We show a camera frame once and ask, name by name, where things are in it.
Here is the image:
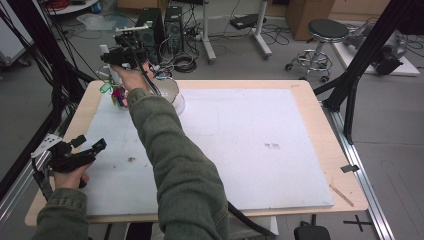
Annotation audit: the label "white foam mat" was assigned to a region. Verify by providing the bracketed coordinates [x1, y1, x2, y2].
[79, 88, 335, 218]

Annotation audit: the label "tan wooden cabinet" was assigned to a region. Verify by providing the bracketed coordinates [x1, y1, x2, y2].
[116, 0, 168, 10]

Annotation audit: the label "coiled black cables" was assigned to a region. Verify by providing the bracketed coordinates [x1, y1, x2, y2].
[172, 52, 198, 74]

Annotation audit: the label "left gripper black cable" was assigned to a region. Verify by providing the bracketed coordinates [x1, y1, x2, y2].
[31, 156, 55, 202]

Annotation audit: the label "round white table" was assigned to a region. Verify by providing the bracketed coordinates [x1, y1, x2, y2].
[46, 0, 101, 16]

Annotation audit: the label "aluminium rail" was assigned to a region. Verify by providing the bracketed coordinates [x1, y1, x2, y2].
[321, 101, 396, 240]
[0, 151, 51, 223]

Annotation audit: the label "colourful keychain bunch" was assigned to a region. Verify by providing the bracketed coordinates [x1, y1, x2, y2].
[111, 86, 130, 109]

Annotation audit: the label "black round stool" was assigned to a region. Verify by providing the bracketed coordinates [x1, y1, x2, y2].
[284, 18, 349, 84]

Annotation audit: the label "black metal frame strut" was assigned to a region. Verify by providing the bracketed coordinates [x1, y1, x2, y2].
[313, 0, 412, 145]
[6, 0, 94, 111]

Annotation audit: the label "cardboard box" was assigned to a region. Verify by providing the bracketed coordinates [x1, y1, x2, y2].
[285, 0, 336, 42]

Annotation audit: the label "small black computer tower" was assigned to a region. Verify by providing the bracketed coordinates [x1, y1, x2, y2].
[164, 5, 184, 53]

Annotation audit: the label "person's left hand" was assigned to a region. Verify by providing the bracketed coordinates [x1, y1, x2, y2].
[53, 162, 93, 191]

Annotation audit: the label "clear plastic bag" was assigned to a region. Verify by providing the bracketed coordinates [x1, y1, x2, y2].
[75, 13, 134, 33]

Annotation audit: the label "person's right hand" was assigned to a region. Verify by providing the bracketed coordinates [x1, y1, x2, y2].
[111, 61, 155, 93]

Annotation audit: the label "large black computer tower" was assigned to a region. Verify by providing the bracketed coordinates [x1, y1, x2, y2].
[134, 8, 166, 64]

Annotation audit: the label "black flat device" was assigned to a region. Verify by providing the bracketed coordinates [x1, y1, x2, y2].
[229, 13, 268, 30]

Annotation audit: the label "wooden stick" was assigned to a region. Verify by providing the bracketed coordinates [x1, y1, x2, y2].
[329, 184, 355, 208]

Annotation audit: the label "white desk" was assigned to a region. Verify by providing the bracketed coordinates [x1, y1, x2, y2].
[199, 0, 274, 64]

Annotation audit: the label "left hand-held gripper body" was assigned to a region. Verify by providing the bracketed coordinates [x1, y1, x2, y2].
[30, 133, 98, 174]

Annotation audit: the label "white board with grey device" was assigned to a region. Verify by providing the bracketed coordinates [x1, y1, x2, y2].
[333, 19, 422, 78]

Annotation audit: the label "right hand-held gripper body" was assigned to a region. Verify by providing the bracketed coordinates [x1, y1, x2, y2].
[111, 20, 154, 69]

